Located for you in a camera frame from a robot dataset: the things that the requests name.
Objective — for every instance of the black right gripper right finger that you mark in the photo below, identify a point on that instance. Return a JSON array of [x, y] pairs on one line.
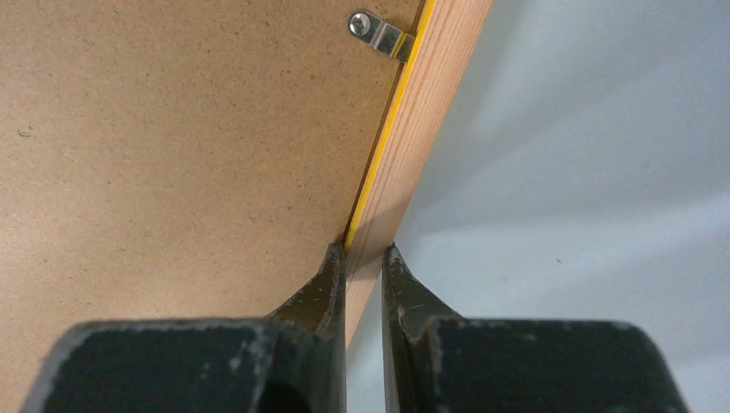
[[436, 360]]

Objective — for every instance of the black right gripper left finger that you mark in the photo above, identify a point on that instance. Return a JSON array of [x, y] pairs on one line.
[[291, 360]]

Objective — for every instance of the brown cardboard backing board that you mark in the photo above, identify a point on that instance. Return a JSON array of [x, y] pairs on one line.
[[174, 158]]

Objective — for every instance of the yellow wooden picture frame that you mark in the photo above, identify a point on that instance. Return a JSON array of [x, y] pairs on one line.
[[446, 35]]

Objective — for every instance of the silver metal turn clip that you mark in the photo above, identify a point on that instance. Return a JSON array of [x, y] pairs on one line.
[[381, 35]]

